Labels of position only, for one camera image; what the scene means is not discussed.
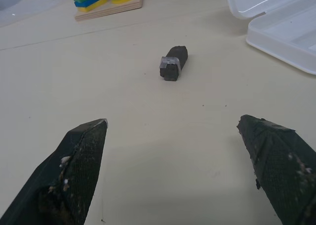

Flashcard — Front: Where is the wooden shape stacking toy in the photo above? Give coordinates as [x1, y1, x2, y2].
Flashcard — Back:
[72, 0, 145, 22]

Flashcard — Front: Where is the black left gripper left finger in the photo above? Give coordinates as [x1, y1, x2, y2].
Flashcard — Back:
[0, 118, 109, 225]

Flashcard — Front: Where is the clear plastic bag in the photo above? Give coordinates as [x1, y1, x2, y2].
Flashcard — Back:
[0, 0, 77, 28]

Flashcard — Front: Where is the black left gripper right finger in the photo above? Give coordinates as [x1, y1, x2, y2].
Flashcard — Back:
[237, 114, 316, 225]

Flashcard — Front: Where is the clear plastic storage box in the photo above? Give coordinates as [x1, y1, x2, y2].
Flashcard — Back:
[224, 0, 316, 75]

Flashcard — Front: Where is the black eraser with grey tape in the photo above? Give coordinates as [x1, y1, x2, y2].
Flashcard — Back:
[158, 45, 189, 82]

